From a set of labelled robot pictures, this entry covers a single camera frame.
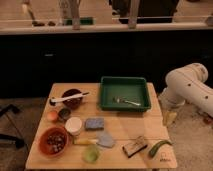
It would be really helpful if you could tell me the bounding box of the small dark green cup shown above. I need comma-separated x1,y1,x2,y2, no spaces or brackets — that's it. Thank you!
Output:
58,108,71,121

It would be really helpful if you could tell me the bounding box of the blue sponge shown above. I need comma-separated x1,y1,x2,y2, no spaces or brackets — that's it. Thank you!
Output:
85,118,104,130

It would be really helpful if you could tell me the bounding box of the brown wooden block brush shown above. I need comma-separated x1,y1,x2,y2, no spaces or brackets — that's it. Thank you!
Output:
122,136,148,158

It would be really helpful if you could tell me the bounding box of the black chair base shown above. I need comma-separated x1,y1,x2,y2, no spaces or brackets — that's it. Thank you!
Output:
0,103,26,150

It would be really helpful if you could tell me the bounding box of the green plastic tray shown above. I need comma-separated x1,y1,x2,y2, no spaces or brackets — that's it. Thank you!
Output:
99,76,151,112

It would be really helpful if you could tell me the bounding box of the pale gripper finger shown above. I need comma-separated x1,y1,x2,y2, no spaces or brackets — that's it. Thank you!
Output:
163,110,177,126

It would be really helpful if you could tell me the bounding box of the dark red bowl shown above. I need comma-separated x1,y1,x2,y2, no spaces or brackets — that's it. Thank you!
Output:
61,88,84,110

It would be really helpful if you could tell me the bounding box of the white round cup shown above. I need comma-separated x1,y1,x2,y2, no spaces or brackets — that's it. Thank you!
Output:
65,117,83,135

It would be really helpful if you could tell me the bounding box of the yellow handled brush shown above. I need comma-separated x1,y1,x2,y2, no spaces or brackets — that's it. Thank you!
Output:
73,138,98,145

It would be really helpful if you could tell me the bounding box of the white handled spatula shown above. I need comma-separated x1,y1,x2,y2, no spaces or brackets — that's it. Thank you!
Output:
49,92,89,106

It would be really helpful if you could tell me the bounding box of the grey blue cloth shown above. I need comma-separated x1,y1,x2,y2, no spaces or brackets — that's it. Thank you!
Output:
97,131,115,148

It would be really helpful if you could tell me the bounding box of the wooden folding table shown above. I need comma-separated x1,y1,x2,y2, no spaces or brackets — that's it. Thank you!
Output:
26,83,177,170

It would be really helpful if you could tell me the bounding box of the green cucumber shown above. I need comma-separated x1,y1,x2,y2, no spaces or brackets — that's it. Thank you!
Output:
148,140,172,158

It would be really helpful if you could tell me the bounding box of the orange peach fruit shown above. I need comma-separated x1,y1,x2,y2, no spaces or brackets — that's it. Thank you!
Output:
47,110,58,122

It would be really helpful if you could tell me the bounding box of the silver metal fork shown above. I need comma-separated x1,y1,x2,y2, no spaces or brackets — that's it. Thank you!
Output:
113,97,141,106

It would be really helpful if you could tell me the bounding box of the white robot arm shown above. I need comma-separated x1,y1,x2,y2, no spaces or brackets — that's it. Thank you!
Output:
158,63,213,126

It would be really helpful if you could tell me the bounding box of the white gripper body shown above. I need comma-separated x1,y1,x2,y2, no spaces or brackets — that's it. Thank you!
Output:
158,88,182,110

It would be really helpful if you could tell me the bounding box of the light green cup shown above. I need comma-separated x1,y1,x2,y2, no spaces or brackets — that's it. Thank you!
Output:
83,145,100,163

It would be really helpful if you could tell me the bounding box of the orange bowl with nuts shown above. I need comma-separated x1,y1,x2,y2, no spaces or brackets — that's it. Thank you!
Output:
38,127,69,158

